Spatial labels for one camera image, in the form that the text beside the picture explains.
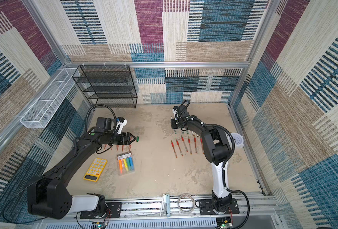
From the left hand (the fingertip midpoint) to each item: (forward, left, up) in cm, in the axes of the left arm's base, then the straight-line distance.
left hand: (131, 135), depth 83 cm
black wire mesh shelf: (+44, +21, +2) cm, 48 cm away
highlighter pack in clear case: (-10, +5, -16) cm, 19 cm away
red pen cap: (+2, +4, -16) cm, 17 cm away
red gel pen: (+4, -28, -16) cm, 32 cm away
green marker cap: (+3, -2, -9) cm, 10 cm away
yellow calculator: (-13, +22, -16) cm, 30 cm away
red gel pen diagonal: (+6, -39, -16) cm, 43 cm away
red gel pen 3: (+5, -35, -16) cm, 39 cm away
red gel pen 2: (+6, -31, -16) cm, 36 cm away
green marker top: (+10, -26, -12) cm, 31 cm away
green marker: (+12, -32, -15) cm, 37 cm away
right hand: (+15, -25, -10) cm, 31 cm away
